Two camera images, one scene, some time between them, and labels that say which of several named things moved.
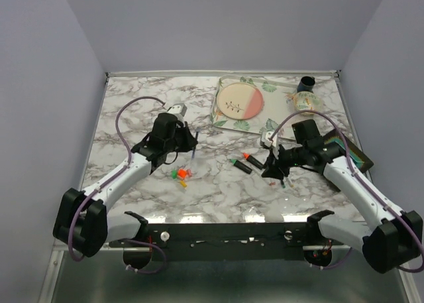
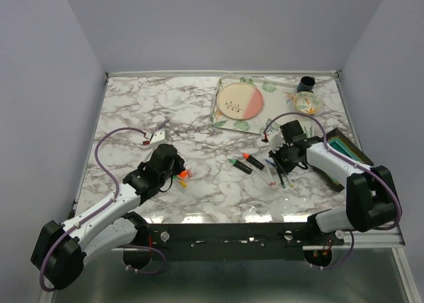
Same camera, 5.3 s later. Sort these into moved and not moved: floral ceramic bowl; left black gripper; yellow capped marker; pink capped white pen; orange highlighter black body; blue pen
Moved: blue pen; left black gripper
Not moved: pink capped white pen; yellow capped marker; floral ceramic bowl; orange highlighter black body
